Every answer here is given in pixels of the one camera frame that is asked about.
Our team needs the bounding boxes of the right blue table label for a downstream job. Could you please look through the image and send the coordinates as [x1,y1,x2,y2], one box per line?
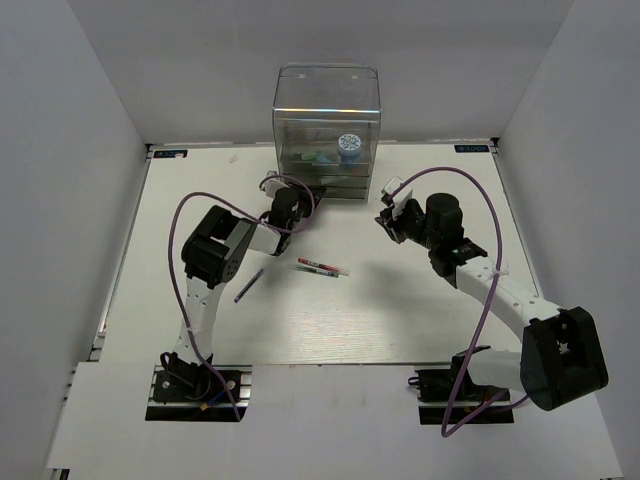
[454,144,490,153]

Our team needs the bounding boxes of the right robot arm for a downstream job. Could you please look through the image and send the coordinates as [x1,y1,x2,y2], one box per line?
[376,193,609,411]

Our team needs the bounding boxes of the blue table label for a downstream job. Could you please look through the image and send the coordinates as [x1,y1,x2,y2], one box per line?
[454,144,490,153]
[153,149,188,159]

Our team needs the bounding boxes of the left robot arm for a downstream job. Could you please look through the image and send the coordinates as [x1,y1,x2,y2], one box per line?
[161,183,326,400]

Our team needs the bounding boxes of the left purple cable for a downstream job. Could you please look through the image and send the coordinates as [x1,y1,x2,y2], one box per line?
[167,173,316,420]

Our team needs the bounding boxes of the clear plastic drawer organizer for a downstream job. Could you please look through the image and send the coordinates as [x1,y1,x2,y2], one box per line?
[272,63,382,201]

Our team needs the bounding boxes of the left blue table label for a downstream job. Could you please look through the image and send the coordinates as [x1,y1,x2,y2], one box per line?
[153,149,188,159]

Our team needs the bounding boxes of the blue highlighter marker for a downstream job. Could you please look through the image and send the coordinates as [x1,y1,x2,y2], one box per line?
[312,154,333,166]

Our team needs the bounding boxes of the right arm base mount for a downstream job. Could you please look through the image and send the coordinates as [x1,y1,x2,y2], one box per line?
[407,368,514,426]

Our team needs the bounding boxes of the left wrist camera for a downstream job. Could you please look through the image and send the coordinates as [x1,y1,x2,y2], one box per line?
[259,171,288,199]

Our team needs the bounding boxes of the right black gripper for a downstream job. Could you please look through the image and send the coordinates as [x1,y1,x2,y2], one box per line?
[376,200,440,250]

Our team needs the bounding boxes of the dark blue pen refill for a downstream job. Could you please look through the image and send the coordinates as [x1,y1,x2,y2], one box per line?
[233,268,266,304]

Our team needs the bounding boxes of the red refill pen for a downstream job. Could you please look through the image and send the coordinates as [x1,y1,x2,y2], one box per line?
[297,257,350,276]

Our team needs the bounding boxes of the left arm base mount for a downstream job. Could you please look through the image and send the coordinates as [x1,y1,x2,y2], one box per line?
[145,365,252,423]

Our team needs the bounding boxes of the blue cleaning gel jar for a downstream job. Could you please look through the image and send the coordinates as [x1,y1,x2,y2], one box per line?
[337,133,363,164]

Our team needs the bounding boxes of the green refill pen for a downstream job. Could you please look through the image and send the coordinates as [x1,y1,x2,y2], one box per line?
[293,265,341,278]

